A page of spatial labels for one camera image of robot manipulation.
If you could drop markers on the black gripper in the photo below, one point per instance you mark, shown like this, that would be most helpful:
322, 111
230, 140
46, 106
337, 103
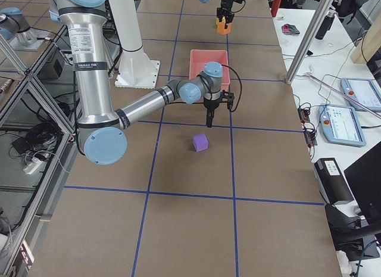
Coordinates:
210, 103
225, 3

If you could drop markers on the orange foam block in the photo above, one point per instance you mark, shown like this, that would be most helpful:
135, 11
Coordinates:
223, 28

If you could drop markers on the purple foam block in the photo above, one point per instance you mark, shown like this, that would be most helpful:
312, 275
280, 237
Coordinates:
200, 142

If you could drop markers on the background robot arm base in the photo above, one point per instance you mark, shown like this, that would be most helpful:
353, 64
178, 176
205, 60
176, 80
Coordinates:
16, 29

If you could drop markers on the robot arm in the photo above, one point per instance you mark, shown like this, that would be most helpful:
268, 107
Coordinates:
228, 4
100, 130

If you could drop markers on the yellow foam block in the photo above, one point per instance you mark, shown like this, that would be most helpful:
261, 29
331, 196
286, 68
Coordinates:
218, 21

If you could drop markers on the red cylinder bottle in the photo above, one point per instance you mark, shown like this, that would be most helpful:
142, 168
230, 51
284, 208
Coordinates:
274, 7

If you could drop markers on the grey and pink cloth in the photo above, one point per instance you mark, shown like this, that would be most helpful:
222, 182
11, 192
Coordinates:
289, 29

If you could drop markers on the black water bottle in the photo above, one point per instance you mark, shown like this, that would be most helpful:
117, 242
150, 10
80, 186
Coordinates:
326, 25

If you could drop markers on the near teach pendant tablet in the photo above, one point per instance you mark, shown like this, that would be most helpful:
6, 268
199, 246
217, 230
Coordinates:
340, 125

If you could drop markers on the teach pendant tablet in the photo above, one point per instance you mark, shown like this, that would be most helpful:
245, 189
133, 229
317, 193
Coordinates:
340, 125
363, 91

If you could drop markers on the black box with label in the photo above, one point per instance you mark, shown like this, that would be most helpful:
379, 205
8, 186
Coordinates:
331, 181

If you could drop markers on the far teach pendant tablet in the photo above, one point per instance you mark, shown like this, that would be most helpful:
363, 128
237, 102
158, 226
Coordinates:
363, 91

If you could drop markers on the black monitor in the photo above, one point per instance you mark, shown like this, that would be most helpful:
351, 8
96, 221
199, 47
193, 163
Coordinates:
363, 177

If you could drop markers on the white power strip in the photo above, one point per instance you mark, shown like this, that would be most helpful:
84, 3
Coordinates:
32, 166

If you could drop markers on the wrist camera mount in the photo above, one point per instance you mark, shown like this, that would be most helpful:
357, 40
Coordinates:
228, 99

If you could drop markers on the aluminium frame post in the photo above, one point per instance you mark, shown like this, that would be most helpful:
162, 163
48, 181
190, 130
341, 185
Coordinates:
312, 29

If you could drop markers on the aluminium frame rail structure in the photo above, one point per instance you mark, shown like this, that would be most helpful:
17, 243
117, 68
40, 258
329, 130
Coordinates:
37, 120

